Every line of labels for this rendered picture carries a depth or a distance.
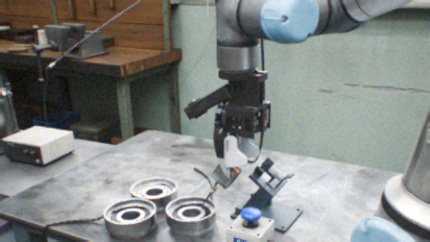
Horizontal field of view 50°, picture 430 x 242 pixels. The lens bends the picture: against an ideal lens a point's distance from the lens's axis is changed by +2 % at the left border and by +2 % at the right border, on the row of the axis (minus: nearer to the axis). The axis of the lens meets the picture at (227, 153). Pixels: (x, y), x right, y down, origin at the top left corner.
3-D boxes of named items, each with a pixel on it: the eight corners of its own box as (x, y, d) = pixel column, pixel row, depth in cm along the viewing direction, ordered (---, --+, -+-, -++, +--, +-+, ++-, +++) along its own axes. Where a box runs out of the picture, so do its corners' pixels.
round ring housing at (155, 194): (147, 189, 110) (146, 175, 108) (185, 197, 106) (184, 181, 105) (122, 210, 101) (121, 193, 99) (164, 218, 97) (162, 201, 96)
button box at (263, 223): (226, 249, 86) (226, 227, 84) (242, 230, 92) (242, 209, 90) (265, 260, 83) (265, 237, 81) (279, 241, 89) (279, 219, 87)
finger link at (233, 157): (242, 187, 83) (245, 139, 81) (215, 181, 86) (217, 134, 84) (250, 182, 86) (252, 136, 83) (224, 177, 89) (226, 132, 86)
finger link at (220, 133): (219, 160, 83) (221, 113, 80) (212, 158, 84) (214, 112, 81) (231, 155, 87) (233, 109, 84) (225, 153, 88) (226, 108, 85)
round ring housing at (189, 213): (201, 244, 88) (200, 226, 86) (156, 230, 93) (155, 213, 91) (226, 219, 97) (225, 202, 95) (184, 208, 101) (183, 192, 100)
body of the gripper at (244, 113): (252, 143, 80) (253, 76, 75) (211, 135, 84) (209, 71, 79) (271, 131, 86) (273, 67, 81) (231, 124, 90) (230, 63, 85)
